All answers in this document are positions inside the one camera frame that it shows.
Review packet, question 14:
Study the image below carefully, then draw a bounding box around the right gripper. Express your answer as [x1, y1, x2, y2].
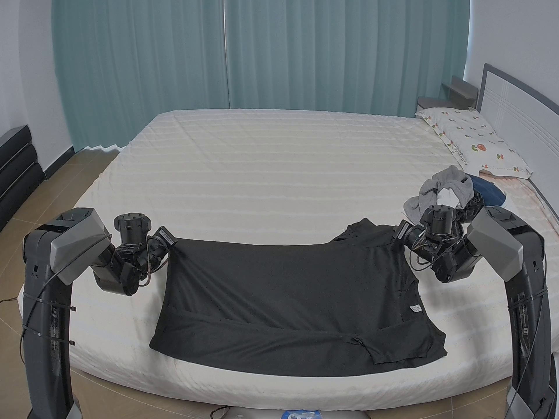
[392, 220, 423, 248]

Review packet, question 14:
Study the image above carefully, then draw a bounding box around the white printed pillow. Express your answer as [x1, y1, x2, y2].
[415, 107, 534, 179]

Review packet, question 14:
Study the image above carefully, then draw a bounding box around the blue-green curtain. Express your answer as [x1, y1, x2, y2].
[52, 0, 231, 152]
[226, 0, 471, 118]

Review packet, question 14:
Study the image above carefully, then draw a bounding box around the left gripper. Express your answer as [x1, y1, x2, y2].
[146, 225, 177, 264]

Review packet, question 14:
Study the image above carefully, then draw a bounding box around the grey bedside table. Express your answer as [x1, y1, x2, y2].
[417, 76, 479, 112]

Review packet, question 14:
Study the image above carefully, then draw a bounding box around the black chest of drawers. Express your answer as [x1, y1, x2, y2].
[0, 125, 45, 230]

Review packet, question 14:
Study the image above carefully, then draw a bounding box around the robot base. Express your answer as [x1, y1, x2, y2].
[214, 406, 363, 419]

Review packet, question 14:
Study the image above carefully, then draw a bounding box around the black T-shirt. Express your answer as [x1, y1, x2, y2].
[149, 218, 448, 371]

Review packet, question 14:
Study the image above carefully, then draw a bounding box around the bed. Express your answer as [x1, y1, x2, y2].
[17, 64, 559, 413]

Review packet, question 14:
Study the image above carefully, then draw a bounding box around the pile of clothes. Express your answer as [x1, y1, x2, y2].
[402, 167, 507, 226]

